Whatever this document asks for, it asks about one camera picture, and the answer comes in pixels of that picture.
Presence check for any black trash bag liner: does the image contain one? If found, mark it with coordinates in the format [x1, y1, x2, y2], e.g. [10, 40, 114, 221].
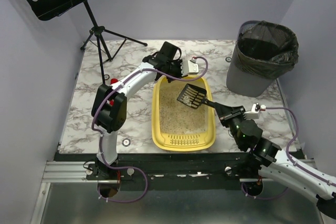
[236, 20, 299, 80]

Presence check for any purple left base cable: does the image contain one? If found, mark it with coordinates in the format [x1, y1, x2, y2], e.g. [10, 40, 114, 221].
[98, 166, 149, 204]

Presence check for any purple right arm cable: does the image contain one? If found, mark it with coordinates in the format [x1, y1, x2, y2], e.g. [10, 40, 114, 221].
[264, 106, 336, 198]

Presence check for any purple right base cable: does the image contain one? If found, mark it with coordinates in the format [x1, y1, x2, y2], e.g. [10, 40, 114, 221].
[240, 179, 289, 200]

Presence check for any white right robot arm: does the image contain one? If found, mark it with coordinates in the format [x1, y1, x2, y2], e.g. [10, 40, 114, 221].
[215, 103, 335, 219]

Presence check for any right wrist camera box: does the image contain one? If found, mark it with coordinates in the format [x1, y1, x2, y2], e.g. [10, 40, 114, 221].
[244, 103, 266, 120]

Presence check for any grey litter clump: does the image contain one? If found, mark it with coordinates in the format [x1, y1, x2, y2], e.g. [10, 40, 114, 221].
[182, 96, 192, 106]

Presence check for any grey ribbed trash can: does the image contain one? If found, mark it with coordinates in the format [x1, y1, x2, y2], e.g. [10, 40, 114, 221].
[226, 20, 277, 98]

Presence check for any beige cat litter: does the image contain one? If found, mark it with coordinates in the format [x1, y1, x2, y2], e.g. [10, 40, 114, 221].
[159, 82, 207, 135]

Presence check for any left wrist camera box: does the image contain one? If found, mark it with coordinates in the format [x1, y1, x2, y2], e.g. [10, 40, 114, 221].
[181, 58, 199, 77]

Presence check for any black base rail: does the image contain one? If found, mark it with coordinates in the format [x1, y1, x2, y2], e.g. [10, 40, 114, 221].
[83, 152, 263, 190]

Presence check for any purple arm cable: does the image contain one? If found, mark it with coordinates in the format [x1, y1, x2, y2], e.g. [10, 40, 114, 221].
[264, 106, 336, 198]
[91, 56, 209, 172]

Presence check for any red cylinder tool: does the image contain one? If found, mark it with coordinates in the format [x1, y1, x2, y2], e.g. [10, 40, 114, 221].
[109, 78, 119, 105]

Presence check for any black slotted litter scoop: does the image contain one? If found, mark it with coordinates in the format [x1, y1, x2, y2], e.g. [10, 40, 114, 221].
[177, 84, 220, 109]

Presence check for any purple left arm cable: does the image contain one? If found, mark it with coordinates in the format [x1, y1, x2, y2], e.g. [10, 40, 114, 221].
[91, 56, 209, 172]

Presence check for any yellow plastic litter box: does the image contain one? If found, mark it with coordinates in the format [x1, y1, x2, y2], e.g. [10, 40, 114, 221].
[151, 77, 216, 152]

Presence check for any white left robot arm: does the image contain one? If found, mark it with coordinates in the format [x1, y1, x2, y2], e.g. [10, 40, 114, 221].
[91, 41, 183, 170]

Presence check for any round marker front left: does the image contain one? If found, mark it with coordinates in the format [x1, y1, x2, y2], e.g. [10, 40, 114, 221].
[122, 138, 131, 147]

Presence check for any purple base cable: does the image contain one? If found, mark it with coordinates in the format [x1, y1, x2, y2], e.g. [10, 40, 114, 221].
[98, 166, 149, 204]
[240, 179, 289, 200]

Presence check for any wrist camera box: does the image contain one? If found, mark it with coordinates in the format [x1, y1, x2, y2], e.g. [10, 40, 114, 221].
[181, 58, 199, 77]
[244, 103, 266, 120]

